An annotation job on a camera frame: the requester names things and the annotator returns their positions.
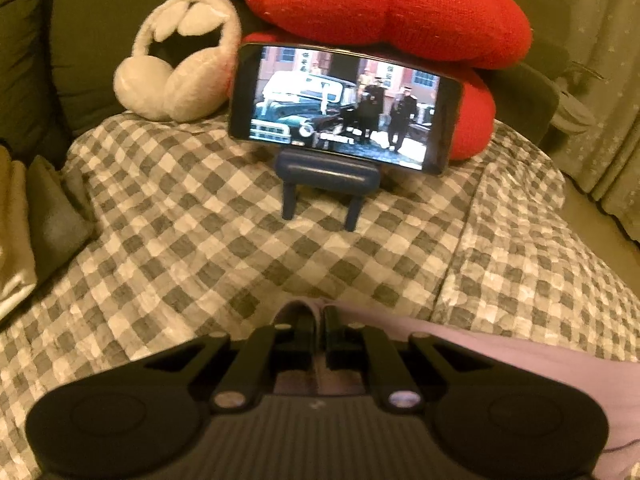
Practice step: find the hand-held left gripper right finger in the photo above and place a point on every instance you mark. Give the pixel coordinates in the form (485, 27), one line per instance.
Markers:
(332, 332)

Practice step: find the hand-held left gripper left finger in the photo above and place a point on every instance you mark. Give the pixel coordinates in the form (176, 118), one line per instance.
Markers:
(300, 330)

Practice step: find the lavender pants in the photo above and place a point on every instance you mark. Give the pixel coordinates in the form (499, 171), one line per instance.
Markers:
(500, 370)

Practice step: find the grey white checkered blanket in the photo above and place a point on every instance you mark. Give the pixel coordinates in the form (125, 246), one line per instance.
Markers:
(175, 240)

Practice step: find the blue phone stand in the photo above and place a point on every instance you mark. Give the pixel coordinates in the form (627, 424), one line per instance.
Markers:
(325, 175)

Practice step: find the black smartphone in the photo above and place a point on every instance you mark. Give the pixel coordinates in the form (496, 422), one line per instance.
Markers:
(340, 105)

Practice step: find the white fluffy earmuffs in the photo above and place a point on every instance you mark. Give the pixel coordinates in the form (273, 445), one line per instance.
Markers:
(145, 85)

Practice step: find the star patterned curtain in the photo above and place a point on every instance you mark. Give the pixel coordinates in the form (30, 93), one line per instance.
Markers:
(600, 160)

